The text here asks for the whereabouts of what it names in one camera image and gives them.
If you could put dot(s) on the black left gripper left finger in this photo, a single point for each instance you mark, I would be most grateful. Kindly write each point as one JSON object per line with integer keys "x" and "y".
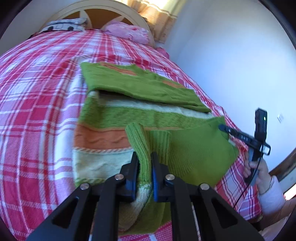
{"x": 91, "y": 212}

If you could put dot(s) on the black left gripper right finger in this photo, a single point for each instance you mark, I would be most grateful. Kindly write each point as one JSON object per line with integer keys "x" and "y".
{"x": 198, "y": 212}

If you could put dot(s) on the green orange striped knit sweater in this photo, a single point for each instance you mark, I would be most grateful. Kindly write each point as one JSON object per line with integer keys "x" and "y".
{"x": 130, "y": 110}

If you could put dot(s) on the person's right hand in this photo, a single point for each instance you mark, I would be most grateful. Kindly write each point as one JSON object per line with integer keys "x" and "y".
{"x": 263, "y": 179}

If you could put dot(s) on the dark wooden furniture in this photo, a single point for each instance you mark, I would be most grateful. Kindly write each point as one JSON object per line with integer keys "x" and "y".
{"x": 285, "y": 167}

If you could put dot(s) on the red white plaid bedspread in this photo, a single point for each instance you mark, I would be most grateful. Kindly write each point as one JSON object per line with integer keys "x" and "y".
{"x": 42, "y": 93}

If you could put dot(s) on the pink floral pillow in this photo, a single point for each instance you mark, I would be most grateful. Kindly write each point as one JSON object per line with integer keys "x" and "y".
{"x": 129, "y": 32}

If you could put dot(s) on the tan curtain by headboard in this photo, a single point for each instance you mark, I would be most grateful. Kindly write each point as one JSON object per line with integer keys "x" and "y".
{"x": 160, "y": 14}

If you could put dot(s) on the grey patterned pillow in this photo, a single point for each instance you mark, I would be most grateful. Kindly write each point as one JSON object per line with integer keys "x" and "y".
{"x": 77, "y": 24}

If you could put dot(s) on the cream wooden headboard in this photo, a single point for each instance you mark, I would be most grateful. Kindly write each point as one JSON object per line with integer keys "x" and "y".
{"x": 99, "y": 13}

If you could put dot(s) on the white wall socket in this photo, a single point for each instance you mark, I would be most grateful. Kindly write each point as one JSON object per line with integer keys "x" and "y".
{"x": 280, "y": 117}

